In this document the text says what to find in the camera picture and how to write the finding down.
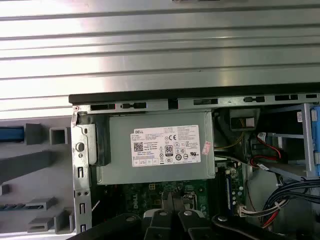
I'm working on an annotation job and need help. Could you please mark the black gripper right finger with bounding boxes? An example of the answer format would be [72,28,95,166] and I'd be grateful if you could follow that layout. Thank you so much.
[172,191,283,240]

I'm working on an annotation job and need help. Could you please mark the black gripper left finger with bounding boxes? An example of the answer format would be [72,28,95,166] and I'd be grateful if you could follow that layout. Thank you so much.
[66,191,174,240]

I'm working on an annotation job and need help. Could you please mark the CPU socket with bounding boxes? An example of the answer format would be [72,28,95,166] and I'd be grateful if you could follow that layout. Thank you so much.
[183,191,200,212]

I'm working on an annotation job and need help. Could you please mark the green motherboard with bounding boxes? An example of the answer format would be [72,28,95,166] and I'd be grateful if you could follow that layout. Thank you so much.
[94,159,247,222]

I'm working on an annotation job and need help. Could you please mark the blue RAM stick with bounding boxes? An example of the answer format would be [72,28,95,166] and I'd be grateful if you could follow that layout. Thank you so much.
[219,172,237,217]

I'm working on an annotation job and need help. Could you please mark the grey power supply unit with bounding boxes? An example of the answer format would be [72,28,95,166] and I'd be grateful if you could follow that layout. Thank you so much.
[96,111,216,186]

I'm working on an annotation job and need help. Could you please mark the black open PC case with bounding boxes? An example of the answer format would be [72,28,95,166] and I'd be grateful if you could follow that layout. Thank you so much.
[68,89,320,240]

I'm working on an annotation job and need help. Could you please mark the grey plastic parts rack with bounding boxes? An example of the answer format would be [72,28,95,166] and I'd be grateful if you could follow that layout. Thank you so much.
[0,118,76,236]

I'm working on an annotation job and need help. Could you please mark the grey metal drive cage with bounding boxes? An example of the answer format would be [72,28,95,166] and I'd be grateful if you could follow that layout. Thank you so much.
[301,102,320,180]

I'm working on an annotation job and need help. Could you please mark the blue plastic drive latch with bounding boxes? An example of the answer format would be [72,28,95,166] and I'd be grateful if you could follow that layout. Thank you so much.
[309,106,320,177]

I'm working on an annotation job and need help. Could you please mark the yellow wires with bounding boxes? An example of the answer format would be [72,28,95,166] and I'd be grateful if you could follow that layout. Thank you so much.
[214,129,246,151]

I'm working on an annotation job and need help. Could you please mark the black power cable bundle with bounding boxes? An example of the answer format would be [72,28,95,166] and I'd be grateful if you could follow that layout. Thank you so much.
[262,178,320,227]

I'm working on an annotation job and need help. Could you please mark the red wire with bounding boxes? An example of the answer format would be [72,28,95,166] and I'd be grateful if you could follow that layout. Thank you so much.
[251,146,286,166]

